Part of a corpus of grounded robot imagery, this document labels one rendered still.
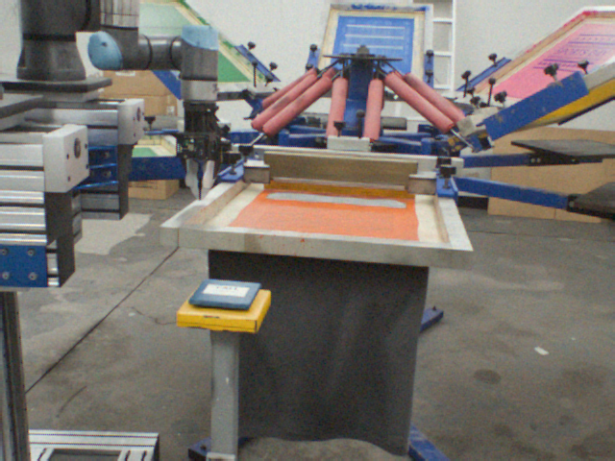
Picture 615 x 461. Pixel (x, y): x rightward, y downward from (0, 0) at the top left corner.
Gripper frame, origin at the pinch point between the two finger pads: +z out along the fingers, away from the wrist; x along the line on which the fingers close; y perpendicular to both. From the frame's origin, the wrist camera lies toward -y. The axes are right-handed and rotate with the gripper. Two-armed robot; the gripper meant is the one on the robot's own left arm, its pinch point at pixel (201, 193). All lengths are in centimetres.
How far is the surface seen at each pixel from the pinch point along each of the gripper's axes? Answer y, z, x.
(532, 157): -162, 6, 101
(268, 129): -95, -6, -2
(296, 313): 12.9, 20.9, 23.8
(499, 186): -91, 8, 77
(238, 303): 44.7, 8.3, 18.6
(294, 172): -36.0, -0.4, 15.4
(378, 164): -36, -4, 37
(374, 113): -90, -13, 34
